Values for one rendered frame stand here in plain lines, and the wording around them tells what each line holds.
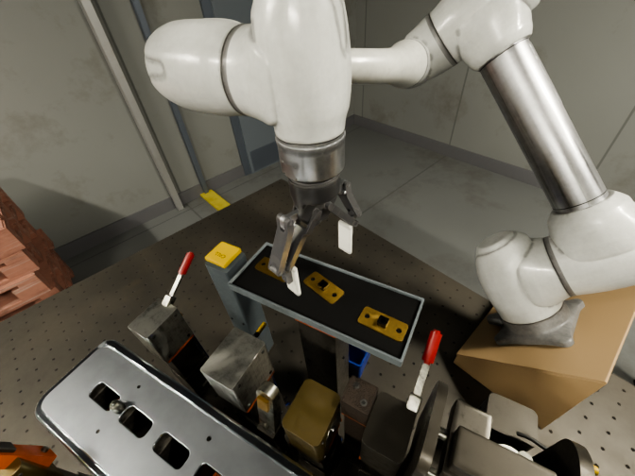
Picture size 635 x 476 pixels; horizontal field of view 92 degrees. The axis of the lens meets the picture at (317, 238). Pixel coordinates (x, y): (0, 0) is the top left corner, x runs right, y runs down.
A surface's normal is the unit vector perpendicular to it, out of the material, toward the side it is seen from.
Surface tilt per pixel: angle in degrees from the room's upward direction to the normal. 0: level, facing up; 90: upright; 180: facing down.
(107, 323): 0
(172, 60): 66
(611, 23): 90
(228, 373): 0
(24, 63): 90
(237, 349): 0
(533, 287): 71
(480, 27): 78
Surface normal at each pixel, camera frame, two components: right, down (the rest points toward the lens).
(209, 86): -0.26, 0.69
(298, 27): 0.00, 0.50
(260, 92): -0.53, 0.62
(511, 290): -0.47, 0.34
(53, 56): 0.68, 0.47
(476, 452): -0.07, -0.73
